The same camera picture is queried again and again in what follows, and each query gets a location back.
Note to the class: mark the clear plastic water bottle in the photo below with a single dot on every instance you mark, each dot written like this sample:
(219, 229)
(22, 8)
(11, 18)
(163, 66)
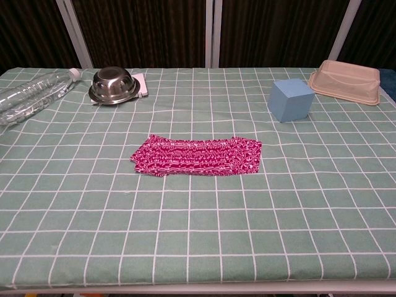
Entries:
(31, 94)

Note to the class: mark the blue foam cube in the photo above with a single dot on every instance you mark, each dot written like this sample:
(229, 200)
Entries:
(289, 100)

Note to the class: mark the white square pad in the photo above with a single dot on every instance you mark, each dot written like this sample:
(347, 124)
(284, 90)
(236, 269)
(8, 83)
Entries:
(143, 85)

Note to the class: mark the beige plastic food container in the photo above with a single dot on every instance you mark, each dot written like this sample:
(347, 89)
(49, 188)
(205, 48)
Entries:
(346, 83)

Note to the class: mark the green checked tablecloth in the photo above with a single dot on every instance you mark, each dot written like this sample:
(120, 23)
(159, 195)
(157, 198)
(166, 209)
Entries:
(198, 222)

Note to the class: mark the stainless steel bowl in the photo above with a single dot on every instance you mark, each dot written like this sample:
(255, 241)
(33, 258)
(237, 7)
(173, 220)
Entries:
(113, 85)

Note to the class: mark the pink knitted cloth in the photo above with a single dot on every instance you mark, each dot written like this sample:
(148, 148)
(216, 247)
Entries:
(198, 156)

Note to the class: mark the dark blue table cover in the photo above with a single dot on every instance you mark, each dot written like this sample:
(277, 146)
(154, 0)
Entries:
(388, 83)

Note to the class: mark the white frame post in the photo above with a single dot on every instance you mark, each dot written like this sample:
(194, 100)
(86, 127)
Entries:
(213, 34)
(345, 29)
(74, 34)

